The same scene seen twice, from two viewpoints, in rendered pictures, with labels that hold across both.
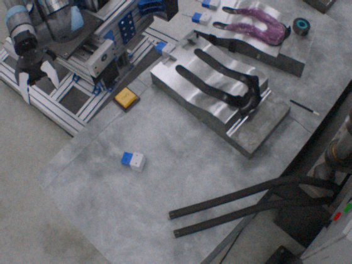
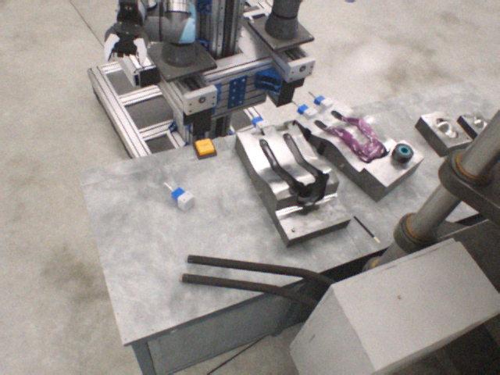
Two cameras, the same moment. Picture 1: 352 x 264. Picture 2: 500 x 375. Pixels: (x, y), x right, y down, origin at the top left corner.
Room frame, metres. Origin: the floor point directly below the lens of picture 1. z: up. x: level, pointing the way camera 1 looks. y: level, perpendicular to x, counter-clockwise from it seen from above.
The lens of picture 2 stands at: (-0.28, -0.15, 2.17)
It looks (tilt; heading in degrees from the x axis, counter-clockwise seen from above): 54 degrees down; 5
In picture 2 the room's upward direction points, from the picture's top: 12 degrees clockwise
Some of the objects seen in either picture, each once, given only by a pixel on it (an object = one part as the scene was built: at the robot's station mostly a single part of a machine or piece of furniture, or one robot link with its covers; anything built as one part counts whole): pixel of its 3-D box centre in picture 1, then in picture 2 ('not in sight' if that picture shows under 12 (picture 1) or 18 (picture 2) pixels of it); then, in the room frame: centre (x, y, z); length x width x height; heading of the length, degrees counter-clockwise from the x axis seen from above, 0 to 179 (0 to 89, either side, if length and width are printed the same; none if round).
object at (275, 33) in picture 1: (257, 22); (357, 134); (1.07, -0.42, 0.90); 0.26 x 0.18 x 0.08; 55
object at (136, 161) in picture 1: (125, 158); (176, 193); (0.59, 0.20, 0.83); 0.13 x 0.05 x 0.05; 64
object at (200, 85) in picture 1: (220, 77); (294, 163); (0.81, -0.19, 0.92); 0.35 x 0.16 x 0.09; 38
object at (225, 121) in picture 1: (221, 88); (291, 175); (0.79, -0.20, 0.87); 0.50 x 0.26 x 0.14; 38
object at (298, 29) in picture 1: (301, 26); (402, 153); (1.01, -0.60, 0.93); 0.08 x 0.08 x 0.04
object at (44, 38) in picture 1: (34, 40); (141, 29); (0.81, 0.38, 1.34); 0.11 x 0.08 x 0.11; 110
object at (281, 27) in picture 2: not in sight; (283, 19); (1.45, 0.02, 1.09); 0.15 x 0.15 x 0.10
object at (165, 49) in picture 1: (159, 46); (256, 120); (1.06, 0.01, 0.83); 0.13 x 0.05 x 0.05; 47
